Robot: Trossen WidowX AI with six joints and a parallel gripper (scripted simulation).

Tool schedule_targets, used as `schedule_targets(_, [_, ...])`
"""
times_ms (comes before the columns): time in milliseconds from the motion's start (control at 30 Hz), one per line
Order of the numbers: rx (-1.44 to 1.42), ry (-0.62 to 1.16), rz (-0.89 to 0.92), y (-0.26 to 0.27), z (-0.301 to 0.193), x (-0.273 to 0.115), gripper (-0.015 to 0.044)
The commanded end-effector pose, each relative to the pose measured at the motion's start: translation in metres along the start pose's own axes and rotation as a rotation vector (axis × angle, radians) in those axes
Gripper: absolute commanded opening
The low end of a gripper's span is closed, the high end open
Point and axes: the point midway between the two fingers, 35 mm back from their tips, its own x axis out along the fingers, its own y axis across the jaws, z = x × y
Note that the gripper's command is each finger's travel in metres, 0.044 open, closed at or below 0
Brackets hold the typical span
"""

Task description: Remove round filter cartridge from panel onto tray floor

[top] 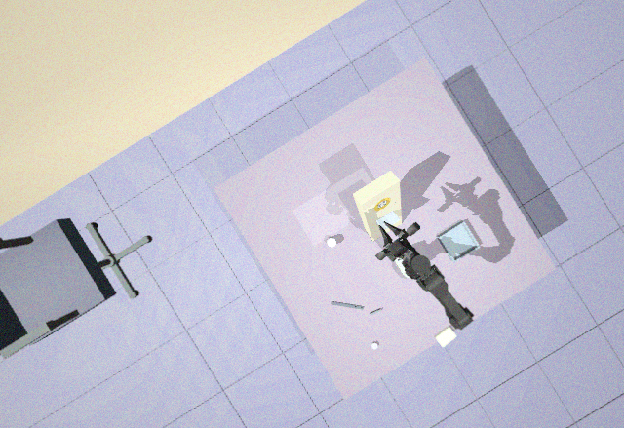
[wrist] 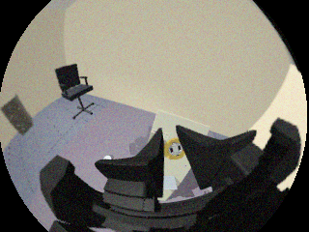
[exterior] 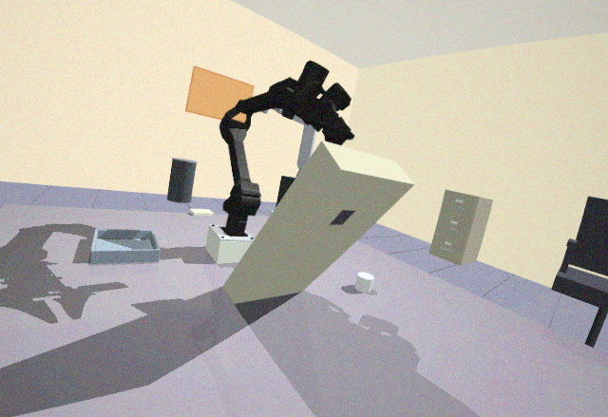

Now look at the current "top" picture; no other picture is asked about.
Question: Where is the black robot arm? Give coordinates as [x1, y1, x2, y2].
[386, 239, 475, 330]

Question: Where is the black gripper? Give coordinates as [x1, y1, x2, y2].
[375, 221, 420, 262]

